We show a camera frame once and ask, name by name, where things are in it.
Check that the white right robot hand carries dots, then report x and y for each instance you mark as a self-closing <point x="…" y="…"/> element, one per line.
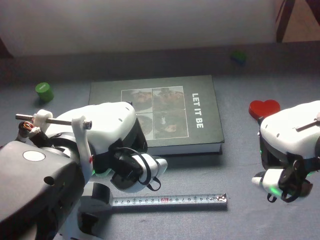
<point x="287" y="135"/>

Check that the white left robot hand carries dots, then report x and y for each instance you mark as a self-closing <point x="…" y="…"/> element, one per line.
<point x="112" y="120"/>

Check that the white round tape measure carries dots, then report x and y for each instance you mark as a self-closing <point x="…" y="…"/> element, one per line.
<point x="175" y="200"/>

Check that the black hardcover Beatles book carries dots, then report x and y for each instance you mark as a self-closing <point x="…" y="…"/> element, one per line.
<point x="107" y="92"/>

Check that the red heart block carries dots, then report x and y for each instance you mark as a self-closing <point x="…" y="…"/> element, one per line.
<point x="265" y="107"/>

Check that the green cylinder block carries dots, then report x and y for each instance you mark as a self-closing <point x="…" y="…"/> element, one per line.
<point x="44" y="91"/>

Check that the green and blue block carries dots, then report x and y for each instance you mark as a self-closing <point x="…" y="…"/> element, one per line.
<point x="238" y="57"/>

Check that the dark wooden chair leg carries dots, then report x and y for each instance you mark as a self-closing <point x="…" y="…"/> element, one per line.
<point x="285" y="22"/>

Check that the grey table cloth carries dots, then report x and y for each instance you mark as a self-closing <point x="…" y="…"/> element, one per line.
<point x="175" y="225"/>

